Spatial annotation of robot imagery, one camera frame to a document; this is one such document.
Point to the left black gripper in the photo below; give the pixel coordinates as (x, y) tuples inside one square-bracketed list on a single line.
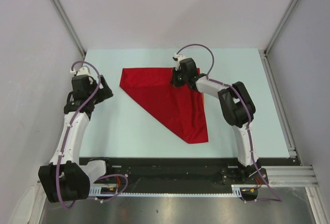
[(104, 93)]

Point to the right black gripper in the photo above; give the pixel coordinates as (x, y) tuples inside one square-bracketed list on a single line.
[(174, 81)]

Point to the red cloth napkin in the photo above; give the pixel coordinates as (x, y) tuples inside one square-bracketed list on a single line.
[(180, 109)]

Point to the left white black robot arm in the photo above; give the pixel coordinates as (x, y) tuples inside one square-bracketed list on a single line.
[(64, 179)]

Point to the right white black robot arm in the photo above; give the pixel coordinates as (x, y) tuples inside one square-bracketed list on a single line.
[(236, 104)]

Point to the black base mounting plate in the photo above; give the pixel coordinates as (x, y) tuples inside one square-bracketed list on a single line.
[(177, 176)]

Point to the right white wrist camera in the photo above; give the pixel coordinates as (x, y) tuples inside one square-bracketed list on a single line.
[(178, 58)]

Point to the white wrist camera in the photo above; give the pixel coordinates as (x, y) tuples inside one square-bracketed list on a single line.
[(83, 71), (178, 58)]

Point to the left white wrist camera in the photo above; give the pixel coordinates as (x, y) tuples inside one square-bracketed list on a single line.
[(83, 71)]

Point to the right side aluminium rail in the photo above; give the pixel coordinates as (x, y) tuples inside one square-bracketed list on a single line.
[(286, 129)]

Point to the aluminium rail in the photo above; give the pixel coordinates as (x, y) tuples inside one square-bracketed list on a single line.
[(269, 174), (286, 129)]

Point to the left aluminium frame post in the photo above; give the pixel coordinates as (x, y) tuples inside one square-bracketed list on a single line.
[(69, 27)]

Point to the aluminium frame post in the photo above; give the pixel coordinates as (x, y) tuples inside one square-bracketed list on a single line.
[(69, 27), (281, 25)]

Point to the white slotted cable duct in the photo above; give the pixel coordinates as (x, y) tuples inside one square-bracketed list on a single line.
[(235, 191)]

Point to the right aluminium frame post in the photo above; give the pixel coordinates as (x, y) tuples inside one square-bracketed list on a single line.
[(281, 25)]

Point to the front aluminium rail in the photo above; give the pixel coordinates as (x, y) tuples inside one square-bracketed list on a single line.
[(269, 174)]

